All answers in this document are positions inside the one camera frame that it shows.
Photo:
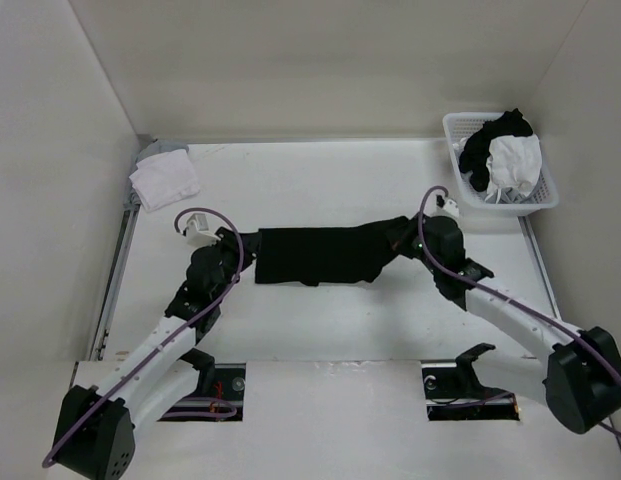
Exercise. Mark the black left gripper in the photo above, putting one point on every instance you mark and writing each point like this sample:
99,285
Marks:
227,241

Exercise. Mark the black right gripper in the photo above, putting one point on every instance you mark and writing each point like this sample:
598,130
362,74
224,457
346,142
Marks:
401,236

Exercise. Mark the black tank top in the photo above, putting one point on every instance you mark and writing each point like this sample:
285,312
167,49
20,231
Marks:
339,255

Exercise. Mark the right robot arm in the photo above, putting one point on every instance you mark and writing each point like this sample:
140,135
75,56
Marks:
580,370

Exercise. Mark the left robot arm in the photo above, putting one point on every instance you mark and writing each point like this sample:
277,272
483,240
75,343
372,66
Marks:
98,426

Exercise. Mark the folded white tank top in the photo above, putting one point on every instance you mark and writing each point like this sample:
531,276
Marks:
165,178

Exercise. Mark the folded grey tank top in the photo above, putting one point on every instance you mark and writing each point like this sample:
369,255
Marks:
159,147

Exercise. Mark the black garment in basket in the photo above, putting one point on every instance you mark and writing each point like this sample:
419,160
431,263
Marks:
473,158

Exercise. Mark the white plastic laundry basket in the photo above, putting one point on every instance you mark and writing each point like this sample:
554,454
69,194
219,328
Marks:
458,126

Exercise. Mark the white garment in basket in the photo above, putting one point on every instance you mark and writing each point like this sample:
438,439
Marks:
514,168

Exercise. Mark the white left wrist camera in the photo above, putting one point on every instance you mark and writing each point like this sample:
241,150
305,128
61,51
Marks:
200,227

